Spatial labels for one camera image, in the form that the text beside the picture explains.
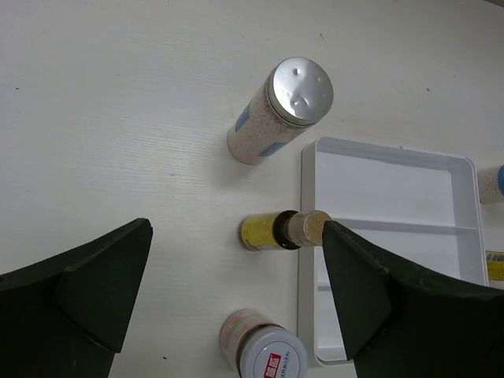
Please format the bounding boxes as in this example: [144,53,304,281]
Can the short jar grey lid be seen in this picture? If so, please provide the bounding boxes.
[220,309,308,378]

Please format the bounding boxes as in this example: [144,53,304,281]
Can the tall white jar silver lid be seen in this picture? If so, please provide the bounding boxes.
[227,57,334,165]

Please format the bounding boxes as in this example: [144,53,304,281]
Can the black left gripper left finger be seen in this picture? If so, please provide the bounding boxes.
[1,218,153,377]

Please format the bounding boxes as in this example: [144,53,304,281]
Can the tall white jar blue label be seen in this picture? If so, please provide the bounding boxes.
[476,165,504,204]

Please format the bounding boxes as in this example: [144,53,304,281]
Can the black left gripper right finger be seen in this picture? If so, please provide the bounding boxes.
[323,220,503,377]

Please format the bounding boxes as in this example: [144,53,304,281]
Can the white divided tray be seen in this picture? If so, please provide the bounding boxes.
[297,137,489,368]

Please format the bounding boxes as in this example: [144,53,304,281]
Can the small yellow label bottle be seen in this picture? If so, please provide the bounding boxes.
[238,210,332,251]

